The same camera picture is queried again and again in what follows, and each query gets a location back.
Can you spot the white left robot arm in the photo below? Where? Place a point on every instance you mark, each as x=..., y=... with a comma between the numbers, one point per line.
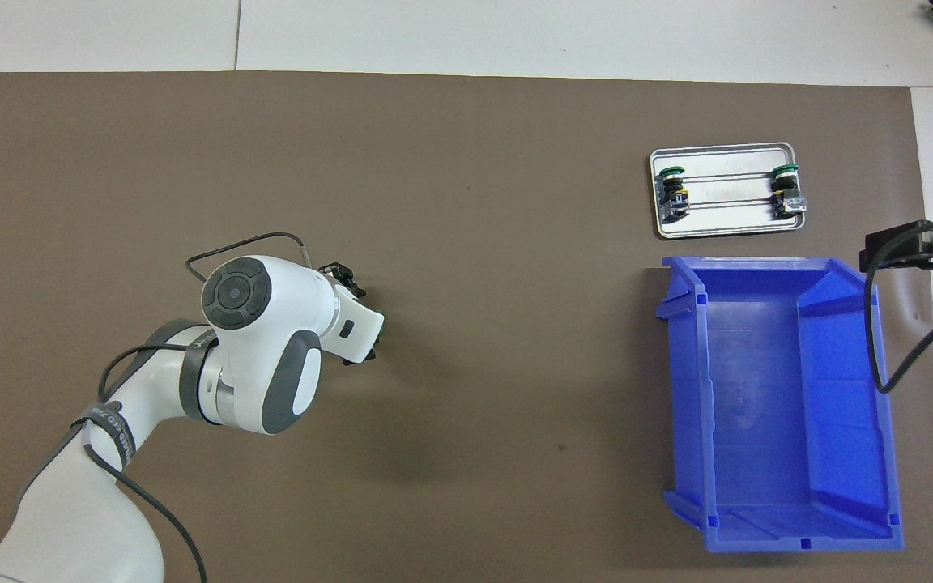
x=256, y=364

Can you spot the green cap push button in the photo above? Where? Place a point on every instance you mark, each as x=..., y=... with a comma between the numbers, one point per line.
x=673, y=194
x=786, y=190

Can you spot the brown table mat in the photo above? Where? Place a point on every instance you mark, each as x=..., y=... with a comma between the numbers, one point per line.
x=434, y=243

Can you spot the thin metal rod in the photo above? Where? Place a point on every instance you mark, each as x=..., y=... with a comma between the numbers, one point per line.
x=726, y=175
x=730, y=206

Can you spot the grey metal tray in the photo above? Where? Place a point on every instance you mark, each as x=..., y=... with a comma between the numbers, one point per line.
x=726, y=223

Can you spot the blue plastic storage bin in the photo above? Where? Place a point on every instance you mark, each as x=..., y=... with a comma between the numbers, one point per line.
x=758, y=405

